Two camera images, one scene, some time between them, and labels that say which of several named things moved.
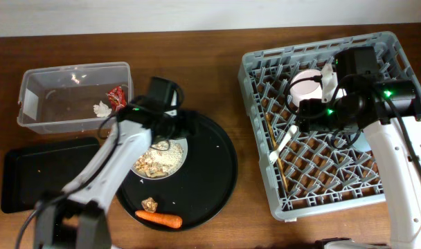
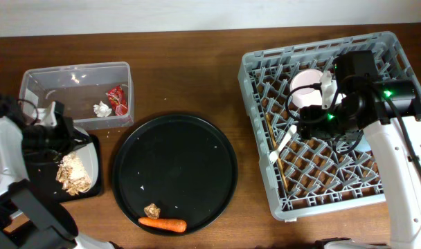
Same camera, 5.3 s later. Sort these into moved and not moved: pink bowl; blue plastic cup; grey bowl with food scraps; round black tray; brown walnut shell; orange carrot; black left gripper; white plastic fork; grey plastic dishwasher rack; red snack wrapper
Moved: grey bowl with food scraps; brown walnut shell; orange carrot; black left gripper
Not moved: pink bowl; blue plastic cup; red snack wrapper; round black tray; grey plastic dishwasher rack; white plastic fork
